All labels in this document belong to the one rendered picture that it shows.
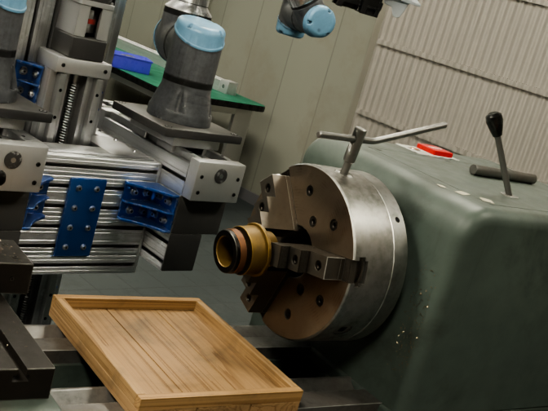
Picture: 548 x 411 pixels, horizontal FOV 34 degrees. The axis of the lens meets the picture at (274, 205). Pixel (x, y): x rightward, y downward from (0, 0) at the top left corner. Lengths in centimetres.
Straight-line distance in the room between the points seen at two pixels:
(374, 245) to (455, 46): 392
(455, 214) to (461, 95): 376
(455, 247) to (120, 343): 58
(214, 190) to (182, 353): 53
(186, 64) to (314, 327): 75
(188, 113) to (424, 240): 70
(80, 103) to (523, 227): 99
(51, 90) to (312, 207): 69
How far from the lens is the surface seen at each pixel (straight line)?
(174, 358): 152
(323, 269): 147
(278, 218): 157
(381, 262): 151
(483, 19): 530
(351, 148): 156
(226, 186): 199
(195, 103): 204
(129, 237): 205
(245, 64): 665
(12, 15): 178
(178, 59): 204
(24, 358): 123
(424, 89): 545
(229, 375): 152
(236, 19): 681
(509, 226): 160
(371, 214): 152
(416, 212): 160
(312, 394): 159
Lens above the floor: 151
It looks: 13 degrees down
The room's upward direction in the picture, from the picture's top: 16 degrees clockwise
